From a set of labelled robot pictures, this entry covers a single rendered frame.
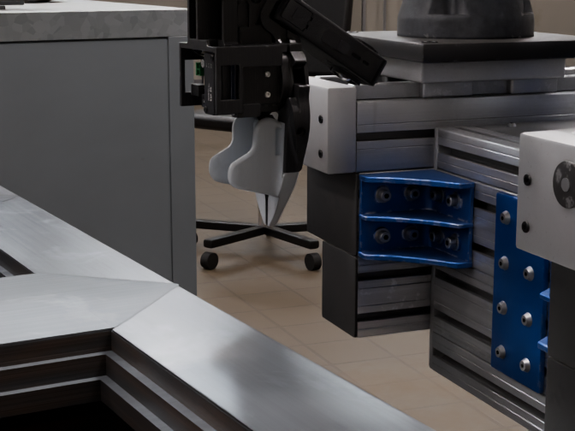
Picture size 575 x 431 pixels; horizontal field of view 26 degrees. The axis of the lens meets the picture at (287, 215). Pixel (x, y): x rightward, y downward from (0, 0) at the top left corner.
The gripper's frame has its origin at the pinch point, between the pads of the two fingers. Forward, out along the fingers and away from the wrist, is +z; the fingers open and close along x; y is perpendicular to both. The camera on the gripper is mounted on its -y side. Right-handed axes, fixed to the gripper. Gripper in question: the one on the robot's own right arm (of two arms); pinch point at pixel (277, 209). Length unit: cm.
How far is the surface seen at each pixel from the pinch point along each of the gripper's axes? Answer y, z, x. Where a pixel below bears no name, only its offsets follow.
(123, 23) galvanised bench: -18, -11, -81
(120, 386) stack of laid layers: 18.7, 8.7, 11.9
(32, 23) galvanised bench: -5, -12, -82
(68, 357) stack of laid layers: 21.2, 7.2, 8.4
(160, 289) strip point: 10.7, 5.5, 0.2
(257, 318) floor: -127, 92, -251
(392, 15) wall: -605, 30, -905
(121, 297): 14.3, 5.5, 0.9
